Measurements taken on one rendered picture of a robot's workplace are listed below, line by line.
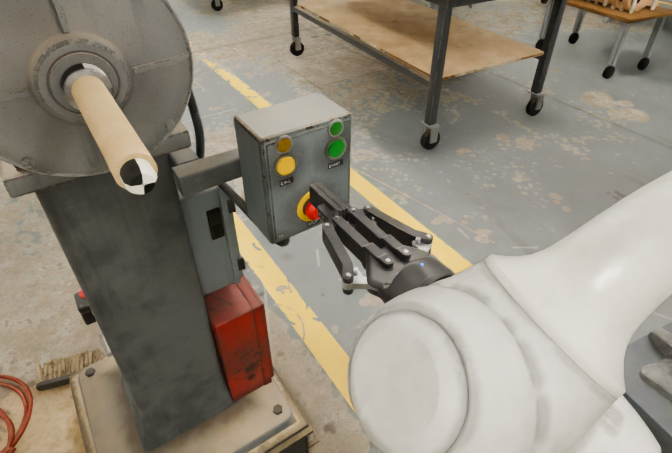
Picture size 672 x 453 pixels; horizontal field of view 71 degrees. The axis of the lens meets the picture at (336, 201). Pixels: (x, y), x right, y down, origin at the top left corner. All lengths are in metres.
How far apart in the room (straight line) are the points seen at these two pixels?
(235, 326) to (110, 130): 0.75
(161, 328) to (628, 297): 0.91
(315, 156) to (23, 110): 0.38
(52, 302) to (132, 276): 1.29
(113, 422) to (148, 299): 0.50
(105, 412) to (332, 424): 0.66
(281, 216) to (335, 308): 1.17
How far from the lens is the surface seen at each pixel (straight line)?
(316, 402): 1.67
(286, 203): 0.75
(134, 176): 0.37
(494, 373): 0.24
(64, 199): 0.83
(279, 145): 0.68
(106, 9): 0.57
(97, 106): 0.48
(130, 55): 0.59
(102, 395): 1.48
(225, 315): 1.10
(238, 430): 1.32
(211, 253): 1.02
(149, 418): 1.27
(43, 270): 2.39
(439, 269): 0.49
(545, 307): 0.27
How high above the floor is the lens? 1.45
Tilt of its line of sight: 37 degrees down
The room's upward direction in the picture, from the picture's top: straight up
